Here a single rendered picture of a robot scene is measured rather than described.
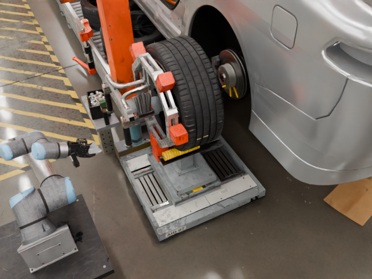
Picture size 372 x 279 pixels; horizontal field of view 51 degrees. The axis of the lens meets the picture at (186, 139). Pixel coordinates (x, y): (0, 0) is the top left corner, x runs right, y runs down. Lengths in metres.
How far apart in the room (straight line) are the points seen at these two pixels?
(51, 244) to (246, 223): 1.28
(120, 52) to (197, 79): 0.73
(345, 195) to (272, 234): 0.65
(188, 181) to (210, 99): 0.79
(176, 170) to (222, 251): 0.62
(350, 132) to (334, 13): 0.49
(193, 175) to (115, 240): 0.68
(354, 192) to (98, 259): 1.85
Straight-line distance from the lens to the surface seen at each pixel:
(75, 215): 2.54
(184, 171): 2.73
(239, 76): 2.42
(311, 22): 1.62
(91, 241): 2.41
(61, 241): 2.28
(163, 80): 1.98
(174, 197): 2.70
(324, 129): 1.75
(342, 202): 3.02
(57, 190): 2.30
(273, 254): 2.67
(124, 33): 2.57
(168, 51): 2.14
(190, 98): 2.05
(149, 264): 2.61
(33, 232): 2.27
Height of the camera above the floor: 2.28
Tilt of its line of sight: 44 degrees down
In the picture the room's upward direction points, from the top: 2 degrees counter-clockwise
